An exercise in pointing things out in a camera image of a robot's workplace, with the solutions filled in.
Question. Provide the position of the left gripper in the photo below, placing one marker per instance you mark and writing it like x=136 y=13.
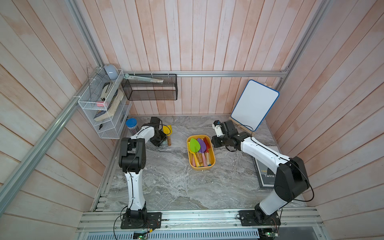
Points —
x=158 y=143

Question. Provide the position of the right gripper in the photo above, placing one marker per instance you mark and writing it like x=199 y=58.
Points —
x=215 y=144

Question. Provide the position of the yellow square shovel wooden handle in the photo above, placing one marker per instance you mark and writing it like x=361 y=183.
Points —
x=167 y=129

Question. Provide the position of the red square shovel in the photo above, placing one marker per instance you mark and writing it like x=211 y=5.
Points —
x=207 y=155

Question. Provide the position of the large yellow plastic scoop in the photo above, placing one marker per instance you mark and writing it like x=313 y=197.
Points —
x=192 y=154

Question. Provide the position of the green shovel wooden handle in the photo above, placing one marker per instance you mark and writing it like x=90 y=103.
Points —
x=199 y=158

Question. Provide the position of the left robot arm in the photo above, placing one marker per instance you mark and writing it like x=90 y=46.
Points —
x=132 y=159

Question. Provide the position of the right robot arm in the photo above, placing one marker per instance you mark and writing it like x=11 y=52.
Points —
x=291 y=176

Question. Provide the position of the yellow plastic storage box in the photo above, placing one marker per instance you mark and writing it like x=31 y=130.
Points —
x=211 y=152

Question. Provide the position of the light green box on basket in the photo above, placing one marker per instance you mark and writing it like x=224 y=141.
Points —
x=142 y=79

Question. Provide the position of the wooden easel stand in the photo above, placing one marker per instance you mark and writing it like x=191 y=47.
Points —
x=245 y=128

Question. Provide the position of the blue lid pencil jar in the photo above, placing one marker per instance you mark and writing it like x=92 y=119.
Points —
x=132 y=125

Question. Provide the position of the Twins story book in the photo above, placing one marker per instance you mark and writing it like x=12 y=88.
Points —
x=266 y=176

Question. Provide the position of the grey round bowl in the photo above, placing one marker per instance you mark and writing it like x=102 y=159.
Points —
x=111 y=71

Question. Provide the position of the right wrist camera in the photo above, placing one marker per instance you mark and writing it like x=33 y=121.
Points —
x=217 y=127

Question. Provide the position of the white board blue frame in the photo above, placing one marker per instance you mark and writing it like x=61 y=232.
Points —
x=254 y=104

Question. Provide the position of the black wire basket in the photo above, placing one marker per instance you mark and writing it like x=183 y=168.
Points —
x=142 y=91

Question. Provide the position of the white wire shelf rack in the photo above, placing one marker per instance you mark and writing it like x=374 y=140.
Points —
x=97 y=96

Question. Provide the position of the book on wire shelf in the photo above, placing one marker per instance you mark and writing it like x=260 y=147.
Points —
x=109 y=113

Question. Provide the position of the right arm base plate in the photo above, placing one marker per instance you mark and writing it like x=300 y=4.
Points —
x=258 y=218

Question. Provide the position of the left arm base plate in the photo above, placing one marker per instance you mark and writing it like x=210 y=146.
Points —
x=141 y=220

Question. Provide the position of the aluminium front rail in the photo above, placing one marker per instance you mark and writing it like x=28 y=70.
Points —
x=199 y=220

